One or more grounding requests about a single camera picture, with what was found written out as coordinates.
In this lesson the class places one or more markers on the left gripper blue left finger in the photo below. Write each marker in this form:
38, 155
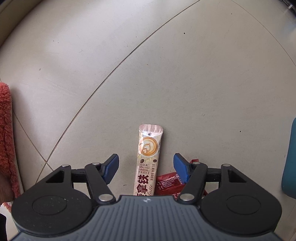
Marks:
109, 168

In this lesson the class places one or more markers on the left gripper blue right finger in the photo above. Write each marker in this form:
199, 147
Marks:
182, 167

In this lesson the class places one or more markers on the latte coffee stick sachet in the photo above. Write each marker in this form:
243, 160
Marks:
149, 145

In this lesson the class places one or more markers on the dark teal trash bin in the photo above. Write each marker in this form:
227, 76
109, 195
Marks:
288, 182

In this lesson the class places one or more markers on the red foil wrapper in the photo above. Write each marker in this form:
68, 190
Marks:
186, 193

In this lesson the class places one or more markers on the red fluffy slipper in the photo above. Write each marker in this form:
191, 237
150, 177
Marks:
11, 185

